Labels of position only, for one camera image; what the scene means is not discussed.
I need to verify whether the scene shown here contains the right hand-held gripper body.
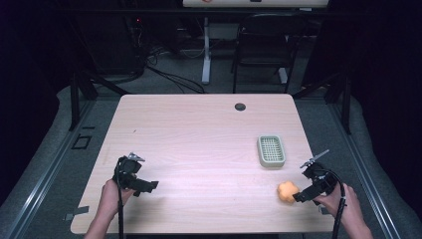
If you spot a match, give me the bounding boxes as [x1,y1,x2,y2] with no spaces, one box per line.
[300,148,339,200]

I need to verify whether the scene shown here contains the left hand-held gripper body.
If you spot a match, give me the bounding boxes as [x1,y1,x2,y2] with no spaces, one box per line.
[112,151,147,191]

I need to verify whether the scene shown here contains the orange flower-shaped soap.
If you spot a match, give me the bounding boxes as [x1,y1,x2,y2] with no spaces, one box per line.
[277,180,301,204]

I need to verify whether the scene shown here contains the person's left hand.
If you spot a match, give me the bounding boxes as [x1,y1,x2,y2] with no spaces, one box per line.
[99,178,137,217]

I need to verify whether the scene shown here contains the person's right hand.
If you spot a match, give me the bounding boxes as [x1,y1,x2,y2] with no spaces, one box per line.
[313,183,361,227]

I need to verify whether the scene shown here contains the green soap dish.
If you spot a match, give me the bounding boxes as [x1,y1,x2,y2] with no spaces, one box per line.
[256,133,287,168]

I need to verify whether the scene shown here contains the grey tape strip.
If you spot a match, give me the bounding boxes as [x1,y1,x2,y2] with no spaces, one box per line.
[63,205,91,222]

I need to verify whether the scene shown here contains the black metal stand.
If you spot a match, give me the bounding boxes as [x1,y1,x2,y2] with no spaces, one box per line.
[68,71,130,131]
[292,71,352,135]

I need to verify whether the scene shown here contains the black folding chair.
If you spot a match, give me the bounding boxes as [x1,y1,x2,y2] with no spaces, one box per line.
[231,12,308,95]

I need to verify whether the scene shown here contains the white background desk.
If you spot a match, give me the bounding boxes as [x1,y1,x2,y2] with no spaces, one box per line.
[181,0,330,86]

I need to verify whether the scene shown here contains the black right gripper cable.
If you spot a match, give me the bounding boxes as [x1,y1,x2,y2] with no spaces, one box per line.
[316,168,347,239]

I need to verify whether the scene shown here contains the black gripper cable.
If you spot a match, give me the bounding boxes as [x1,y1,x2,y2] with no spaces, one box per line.
[316,168,347,239]
[115,157,125,239]

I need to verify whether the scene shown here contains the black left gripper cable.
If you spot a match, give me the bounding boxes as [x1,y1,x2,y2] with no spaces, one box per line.
[115,157,125,239]

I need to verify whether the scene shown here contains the black floor cables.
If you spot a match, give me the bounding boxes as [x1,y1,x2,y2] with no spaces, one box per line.
[132,19,207,95]

